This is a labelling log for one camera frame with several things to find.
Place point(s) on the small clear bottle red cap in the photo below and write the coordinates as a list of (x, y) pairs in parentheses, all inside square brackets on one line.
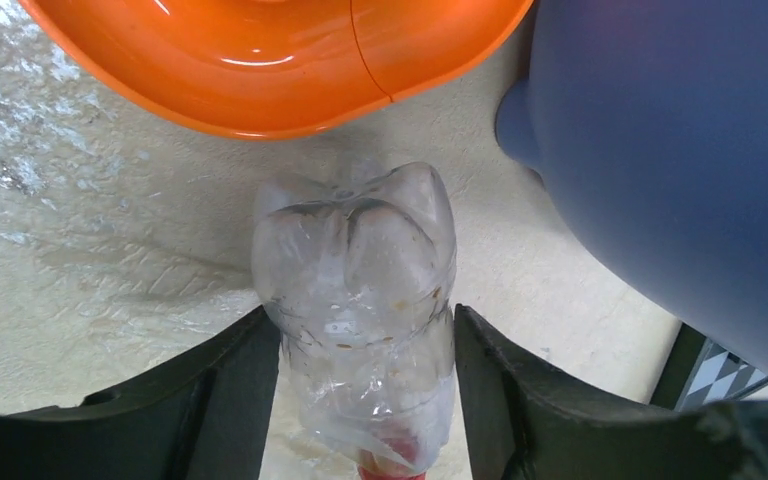
[(357, 275)]

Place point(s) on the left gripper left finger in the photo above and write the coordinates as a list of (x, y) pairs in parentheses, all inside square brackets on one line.
[(203, 414)]

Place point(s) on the blue plastic bin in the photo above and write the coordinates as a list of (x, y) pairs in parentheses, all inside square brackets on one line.
[(647, 122)]

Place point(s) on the black white chessboard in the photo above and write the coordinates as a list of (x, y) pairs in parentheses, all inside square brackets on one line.
[(699, 371)]

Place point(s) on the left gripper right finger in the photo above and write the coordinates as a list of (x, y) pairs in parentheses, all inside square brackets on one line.
[(527, 419)]

